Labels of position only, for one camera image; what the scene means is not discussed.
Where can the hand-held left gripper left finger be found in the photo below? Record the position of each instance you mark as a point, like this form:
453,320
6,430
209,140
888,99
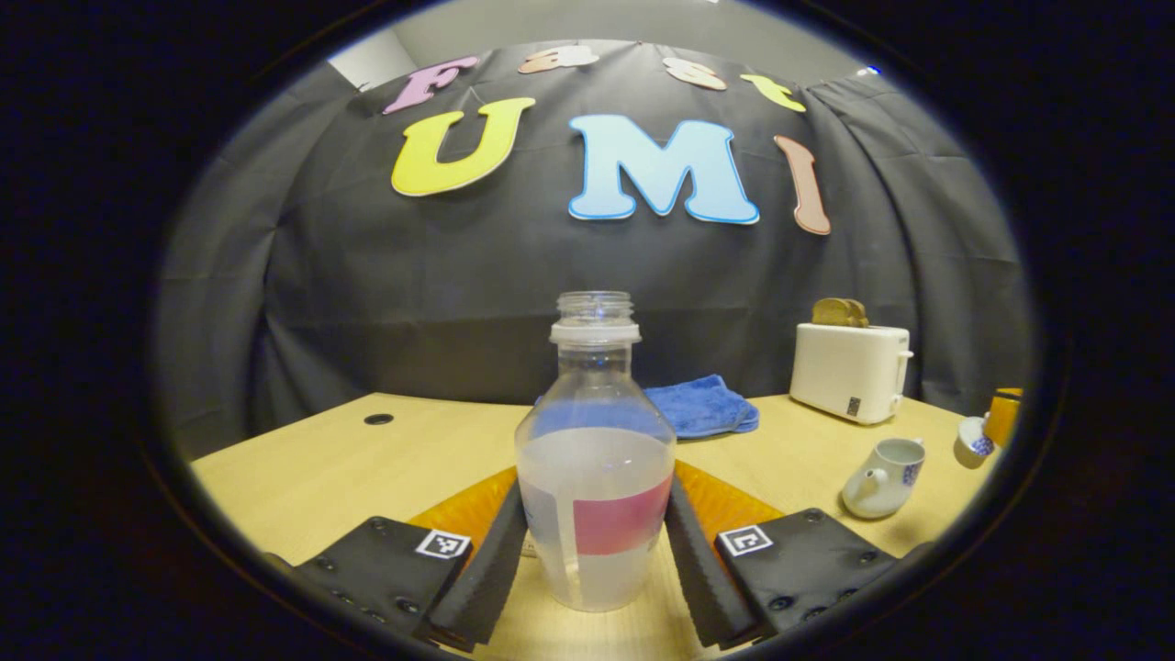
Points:
486,578

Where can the black backdrop cloth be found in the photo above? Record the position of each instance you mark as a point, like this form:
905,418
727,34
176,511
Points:
367,294

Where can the clear plastic water bottle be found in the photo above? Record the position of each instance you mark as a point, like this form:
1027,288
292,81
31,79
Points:
592,477

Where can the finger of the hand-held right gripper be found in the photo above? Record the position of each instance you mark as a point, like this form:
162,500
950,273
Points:
1003,418

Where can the blue towel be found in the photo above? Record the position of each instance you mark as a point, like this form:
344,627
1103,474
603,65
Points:
707,404

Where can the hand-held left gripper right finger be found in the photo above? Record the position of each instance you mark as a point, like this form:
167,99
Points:
707,578

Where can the white blue-patterned teacup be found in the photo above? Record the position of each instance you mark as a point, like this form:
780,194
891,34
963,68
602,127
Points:
881,482

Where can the white toaster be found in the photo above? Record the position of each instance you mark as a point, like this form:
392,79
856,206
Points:
849,372

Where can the toast slices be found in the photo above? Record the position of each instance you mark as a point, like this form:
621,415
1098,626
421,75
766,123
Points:
838,312

